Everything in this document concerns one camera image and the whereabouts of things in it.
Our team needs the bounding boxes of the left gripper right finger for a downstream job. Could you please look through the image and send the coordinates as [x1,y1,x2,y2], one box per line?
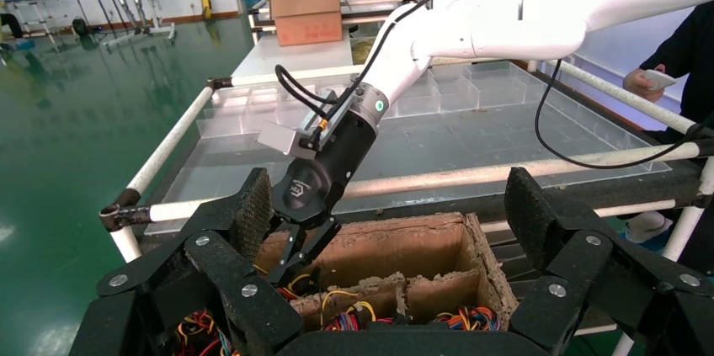
[504,166,714,356]

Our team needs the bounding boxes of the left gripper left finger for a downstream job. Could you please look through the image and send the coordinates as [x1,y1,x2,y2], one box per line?
[95,167,305,356]

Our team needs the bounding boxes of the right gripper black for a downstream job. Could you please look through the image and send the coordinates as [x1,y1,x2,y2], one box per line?
[266,109,379,288]

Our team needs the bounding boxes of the power supply with coloured wires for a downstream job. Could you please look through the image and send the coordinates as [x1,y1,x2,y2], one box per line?
[320,289,396,332]
[432,306,502,332]
[275,271,320,302]
[173,308,242,356]

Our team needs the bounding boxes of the white handheld device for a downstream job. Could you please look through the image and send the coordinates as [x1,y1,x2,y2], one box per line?
[644,69,678,92]

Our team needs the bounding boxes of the bystander bare hand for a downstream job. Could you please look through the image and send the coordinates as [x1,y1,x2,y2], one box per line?
[622,63,669,104]

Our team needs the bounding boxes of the worn cardboard box with dividers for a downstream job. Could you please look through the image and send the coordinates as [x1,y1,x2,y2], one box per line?
[253,212,520,335]

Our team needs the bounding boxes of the clear acrylic divider tray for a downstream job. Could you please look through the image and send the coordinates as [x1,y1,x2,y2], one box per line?
[143,61,674,236]

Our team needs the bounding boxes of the white work table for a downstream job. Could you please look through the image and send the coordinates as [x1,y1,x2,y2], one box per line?
[231,29,365,80]

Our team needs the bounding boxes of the closed brown cardboard box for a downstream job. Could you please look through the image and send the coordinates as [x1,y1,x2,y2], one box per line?
[269,0,344,48]

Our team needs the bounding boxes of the person in black long sleeves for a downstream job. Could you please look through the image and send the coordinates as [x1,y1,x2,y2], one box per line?
[638,1,714,146]

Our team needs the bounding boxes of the white metal rack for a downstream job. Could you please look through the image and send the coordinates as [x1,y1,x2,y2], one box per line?
[0,0,61,51]

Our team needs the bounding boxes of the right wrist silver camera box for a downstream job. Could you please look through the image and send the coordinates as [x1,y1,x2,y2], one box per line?
[257,90,338,161]

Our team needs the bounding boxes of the black hanging arm cable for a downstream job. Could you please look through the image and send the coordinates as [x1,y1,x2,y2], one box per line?
[533,57,714,171]

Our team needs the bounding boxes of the black camera cable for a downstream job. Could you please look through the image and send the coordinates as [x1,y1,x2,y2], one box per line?
[274,0,523,146]

